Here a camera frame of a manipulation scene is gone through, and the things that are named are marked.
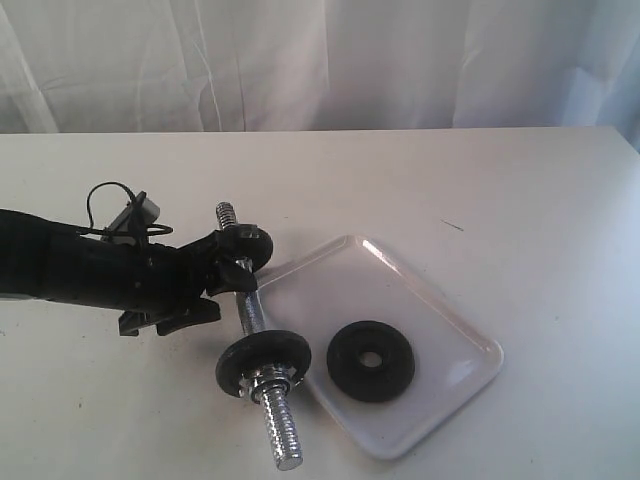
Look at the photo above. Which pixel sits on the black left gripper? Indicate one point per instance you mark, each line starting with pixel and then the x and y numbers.
pixel 156 286

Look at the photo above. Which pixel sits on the black weight plate end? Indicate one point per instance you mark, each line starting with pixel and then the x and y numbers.
pixel 246 245

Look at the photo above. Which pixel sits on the black weight plate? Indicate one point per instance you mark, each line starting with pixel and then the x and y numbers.
pixel 269 347
pixel 370 361

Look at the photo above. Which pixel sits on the chrome dumbbell bar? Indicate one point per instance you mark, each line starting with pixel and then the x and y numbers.
pixel 279 421

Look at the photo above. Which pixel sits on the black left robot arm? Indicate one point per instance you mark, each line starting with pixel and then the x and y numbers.
pixel 44 260

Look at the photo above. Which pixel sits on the white rectangular tray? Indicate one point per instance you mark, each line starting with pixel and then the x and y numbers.
pixel 352 279

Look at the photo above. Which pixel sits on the chrome spinlock collar nut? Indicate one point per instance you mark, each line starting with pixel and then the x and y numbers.
pixel 255 383

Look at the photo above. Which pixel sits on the white backdrop curtain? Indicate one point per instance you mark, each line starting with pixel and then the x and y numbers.
pixel 222 66

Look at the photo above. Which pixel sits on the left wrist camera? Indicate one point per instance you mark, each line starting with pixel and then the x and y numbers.
pixel 134 220

